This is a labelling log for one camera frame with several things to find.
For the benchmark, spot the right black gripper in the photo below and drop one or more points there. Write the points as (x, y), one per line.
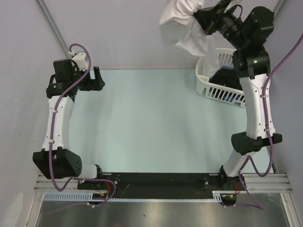
(210, 18)

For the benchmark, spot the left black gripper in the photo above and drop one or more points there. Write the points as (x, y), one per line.
(95, 84)

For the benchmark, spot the white long sleeve shirt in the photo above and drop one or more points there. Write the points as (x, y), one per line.
(179, 27)

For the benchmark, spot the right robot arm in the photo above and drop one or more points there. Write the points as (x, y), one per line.
(252, 65)

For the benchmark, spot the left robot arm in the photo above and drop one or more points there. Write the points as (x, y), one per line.
(56, 160)

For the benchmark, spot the blue shirt in basket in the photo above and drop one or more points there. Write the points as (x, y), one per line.
(226, 68)

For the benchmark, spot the black shirt in basket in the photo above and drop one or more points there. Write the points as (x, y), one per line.
(226, 78)

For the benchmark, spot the white plastic laundry basket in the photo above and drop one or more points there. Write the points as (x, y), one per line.
(214, 91)

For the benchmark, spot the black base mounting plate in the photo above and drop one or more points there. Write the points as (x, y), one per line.
(170, 186)

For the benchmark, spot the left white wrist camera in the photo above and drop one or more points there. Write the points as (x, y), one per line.
(80, 58)

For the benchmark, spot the left aluminium corner post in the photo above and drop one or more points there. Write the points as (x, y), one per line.
(52, 26)

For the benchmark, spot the blue slotted cable duct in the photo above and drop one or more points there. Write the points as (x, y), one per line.
(68, 196)

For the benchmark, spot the aluminium frame rail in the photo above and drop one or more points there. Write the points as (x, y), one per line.
(272, 183)

